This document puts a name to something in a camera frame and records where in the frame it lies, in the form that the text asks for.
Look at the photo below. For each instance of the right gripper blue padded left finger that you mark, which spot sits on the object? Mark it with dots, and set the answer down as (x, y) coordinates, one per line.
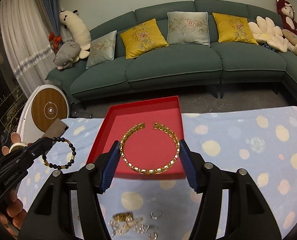
(106, 165)

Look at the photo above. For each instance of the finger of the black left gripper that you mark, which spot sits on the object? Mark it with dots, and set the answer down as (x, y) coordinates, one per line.
(57, 129)

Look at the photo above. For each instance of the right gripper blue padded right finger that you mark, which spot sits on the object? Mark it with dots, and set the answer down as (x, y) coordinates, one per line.
(193, 164)

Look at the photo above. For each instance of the gold wristwatch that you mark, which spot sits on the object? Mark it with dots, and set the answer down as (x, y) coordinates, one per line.
(123, 216)

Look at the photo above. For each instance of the gold cuff bangle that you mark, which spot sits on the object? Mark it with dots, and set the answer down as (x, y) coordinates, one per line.
(152, 149)

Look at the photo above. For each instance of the person's left hand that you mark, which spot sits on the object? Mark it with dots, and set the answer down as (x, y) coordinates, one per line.
(17, 213)

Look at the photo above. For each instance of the white round wood-faced appliance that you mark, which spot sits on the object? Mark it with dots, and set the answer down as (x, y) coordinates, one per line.
(46, 104)

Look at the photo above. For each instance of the pink eared vanity mirror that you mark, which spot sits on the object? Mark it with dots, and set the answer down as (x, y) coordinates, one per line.
(17, 143)

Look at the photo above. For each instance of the silver earring charm pile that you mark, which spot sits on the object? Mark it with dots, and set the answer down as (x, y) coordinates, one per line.
(120, 228)

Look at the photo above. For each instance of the grey pig plush toy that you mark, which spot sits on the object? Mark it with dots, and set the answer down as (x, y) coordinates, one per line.
(67, 55)

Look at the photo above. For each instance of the small gold hoop earring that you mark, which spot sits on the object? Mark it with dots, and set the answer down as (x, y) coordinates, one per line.
(152, 236)

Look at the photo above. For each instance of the blue planet print cloth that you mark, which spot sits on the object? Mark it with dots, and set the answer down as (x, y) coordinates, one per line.
(263, 141)

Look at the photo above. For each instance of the white sheer curtain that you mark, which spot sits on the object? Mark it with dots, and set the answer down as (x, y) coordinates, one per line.
(25, 39)

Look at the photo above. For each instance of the red fish ornament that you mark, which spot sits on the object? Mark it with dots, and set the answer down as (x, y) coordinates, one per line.
(55, 42)

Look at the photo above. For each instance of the pale green embroidered cushion left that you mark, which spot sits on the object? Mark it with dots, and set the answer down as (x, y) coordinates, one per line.
(102, 50)

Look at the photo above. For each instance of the pale green embroidered cushion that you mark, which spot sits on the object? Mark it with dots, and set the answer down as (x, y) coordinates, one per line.
(102, 50)
(188, 27)

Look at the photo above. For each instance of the white cow plush bolster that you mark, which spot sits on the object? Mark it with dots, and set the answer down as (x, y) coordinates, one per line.
(78, 29)

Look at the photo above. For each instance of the dark green sectional sofa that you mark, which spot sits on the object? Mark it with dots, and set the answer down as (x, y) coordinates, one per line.
(179, 64)

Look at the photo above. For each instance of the yellow embroidered cushion left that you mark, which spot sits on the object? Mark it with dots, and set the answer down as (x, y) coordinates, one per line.
(142, 38)

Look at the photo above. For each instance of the yellow embroidered cushion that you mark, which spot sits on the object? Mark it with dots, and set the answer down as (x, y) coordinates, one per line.
(233, 29)
(142, 38)

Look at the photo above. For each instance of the pale green embroidered cushion right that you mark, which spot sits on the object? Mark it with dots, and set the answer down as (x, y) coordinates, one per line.
(188, 27)

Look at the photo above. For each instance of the blue drape curtain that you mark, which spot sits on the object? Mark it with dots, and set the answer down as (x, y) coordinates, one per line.
(52, 8)

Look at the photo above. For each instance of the yellow embroidered cushion right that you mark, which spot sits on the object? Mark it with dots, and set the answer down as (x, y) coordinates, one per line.
(233, 29)

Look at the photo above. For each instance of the cream flower shaped pillow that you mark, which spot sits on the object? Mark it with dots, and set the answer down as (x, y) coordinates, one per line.
(264, 30)

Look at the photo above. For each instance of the red monkey plush toy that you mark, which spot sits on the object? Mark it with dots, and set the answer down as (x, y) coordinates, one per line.
(286, 11)

